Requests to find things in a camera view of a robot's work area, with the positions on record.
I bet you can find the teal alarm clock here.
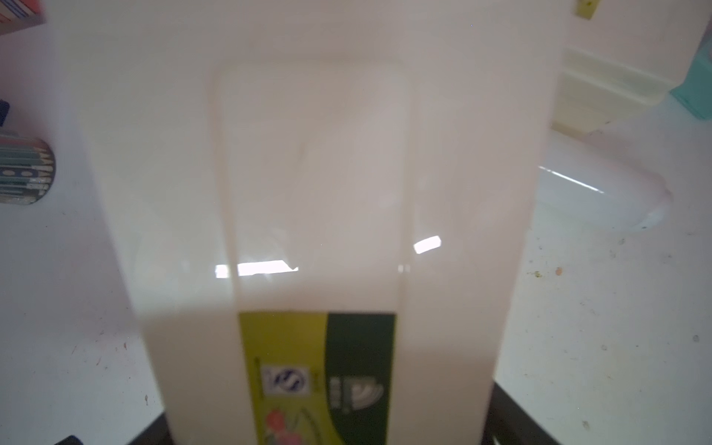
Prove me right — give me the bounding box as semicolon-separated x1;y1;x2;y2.
670;36;711;121

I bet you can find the white wrap dispenser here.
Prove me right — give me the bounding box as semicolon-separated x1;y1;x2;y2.
553;0;711;136
46;1;574;444

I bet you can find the pencil cup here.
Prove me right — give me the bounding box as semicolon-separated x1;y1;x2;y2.
0;131;57;205

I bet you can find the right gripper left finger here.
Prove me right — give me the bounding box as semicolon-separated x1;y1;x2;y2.
129;413;172;445

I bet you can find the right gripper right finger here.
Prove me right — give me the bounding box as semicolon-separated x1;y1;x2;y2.
480;383;560;445

